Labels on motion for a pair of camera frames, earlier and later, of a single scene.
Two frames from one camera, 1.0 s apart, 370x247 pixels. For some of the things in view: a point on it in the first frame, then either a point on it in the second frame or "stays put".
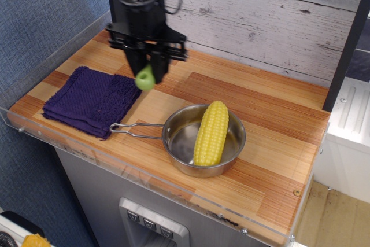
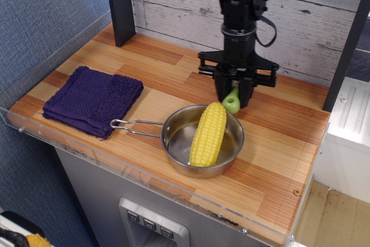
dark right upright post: (360, 18) stays put
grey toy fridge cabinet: (122, 210) stays put
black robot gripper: (143, 25) → (240, 58)
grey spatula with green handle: (145, 78) → (232, 102)
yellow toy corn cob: (212, 135) stays put
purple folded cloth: (92, 103) stays put
